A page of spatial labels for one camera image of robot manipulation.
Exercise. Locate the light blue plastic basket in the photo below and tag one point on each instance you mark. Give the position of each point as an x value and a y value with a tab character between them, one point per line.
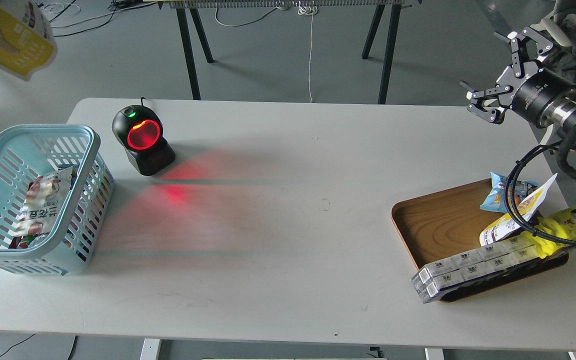
31	150

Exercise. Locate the black table legs right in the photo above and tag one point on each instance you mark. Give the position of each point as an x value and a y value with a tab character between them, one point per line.
390	44

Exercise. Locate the white snack bag in basket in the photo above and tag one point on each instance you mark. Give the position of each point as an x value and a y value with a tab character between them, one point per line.
44	200

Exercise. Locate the long silver snack box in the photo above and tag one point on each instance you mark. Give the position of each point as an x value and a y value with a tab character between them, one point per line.
470	268

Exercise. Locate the white office chair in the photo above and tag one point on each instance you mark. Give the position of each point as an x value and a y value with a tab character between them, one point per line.
547	26

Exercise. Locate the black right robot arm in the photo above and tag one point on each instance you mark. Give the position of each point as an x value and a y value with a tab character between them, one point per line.
564	118

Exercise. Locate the bright yellow snack pack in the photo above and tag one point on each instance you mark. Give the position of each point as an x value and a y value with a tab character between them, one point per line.
560	224

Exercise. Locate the blue snack bag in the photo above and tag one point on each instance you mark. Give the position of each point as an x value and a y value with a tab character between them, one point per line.
495	200

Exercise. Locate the wooden tray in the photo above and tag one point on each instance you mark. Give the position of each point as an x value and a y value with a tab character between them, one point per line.
446	223

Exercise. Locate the black barcode scanner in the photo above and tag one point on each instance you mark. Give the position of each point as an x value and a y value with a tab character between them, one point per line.
140	132

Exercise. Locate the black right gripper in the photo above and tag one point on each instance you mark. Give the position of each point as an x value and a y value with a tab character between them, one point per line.
526	87

